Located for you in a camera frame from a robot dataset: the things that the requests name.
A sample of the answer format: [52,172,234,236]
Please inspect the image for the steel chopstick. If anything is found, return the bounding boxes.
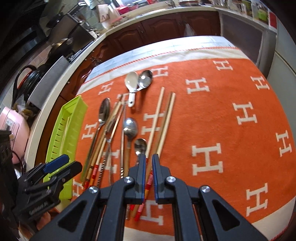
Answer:
[120,102,126,179]
[97,101,123,188]

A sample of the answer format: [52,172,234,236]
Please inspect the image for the light bamboo chopstick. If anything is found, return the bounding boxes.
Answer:
[82,98,121,189]

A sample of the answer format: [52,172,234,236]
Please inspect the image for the pale chopstick red handle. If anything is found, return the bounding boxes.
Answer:
[128,87,165,206]

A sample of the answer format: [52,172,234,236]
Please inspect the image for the dark wooden chopstick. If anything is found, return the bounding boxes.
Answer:
[82,105,114,188]

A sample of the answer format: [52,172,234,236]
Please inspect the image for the pale chopstick red band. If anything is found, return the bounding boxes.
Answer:
[89,137,106,187]

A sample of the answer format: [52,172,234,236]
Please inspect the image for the large steel spoon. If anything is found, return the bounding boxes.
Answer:
[81,97,110,183]

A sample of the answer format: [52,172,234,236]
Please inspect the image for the tan wooden chopstick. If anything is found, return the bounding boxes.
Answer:
[131,92,174,217]

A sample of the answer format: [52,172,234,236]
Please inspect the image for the small dark steel spoon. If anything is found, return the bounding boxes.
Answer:
[134,138,147,165]

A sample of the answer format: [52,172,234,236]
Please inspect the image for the steel spoon with wooden handle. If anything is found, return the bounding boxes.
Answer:
[123,118,138,177]

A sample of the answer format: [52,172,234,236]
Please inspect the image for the white ceramic soup spoon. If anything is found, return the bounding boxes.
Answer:
[125,71,138,108]

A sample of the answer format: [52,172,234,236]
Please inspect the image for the short steel soup spoon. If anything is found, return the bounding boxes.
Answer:
[137,70,152,91]

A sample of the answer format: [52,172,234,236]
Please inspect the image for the green plastic utensil tray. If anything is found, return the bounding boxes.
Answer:
[43,94,89,201]

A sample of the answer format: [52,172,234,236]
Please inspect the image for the pink rice cooker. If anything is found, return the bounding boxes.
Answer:
[1,107,30,164]

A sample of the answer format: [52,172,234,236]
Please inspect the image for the steel splash guard panel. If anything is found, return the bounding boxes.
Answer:
[26,56,70,109]

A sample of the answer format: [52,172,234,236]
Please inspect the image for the black wok with lid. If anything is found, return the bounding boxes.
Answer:
[48,38,73,62]

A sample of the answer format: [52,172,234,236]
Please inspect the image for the orange blanket with H pattern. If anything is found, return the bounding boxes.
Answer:
[76,47,295,240]

